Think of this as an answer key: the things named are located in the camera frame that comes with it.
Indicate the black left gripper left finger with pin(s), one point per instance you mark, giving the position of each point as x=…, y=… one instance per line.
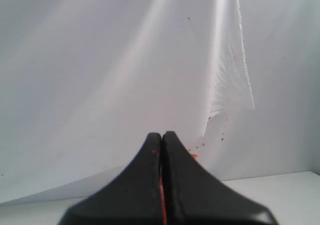
x=132, y=198

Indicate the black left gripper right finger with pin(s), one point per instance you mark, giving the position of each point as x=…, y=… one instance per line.
x=193, y=196

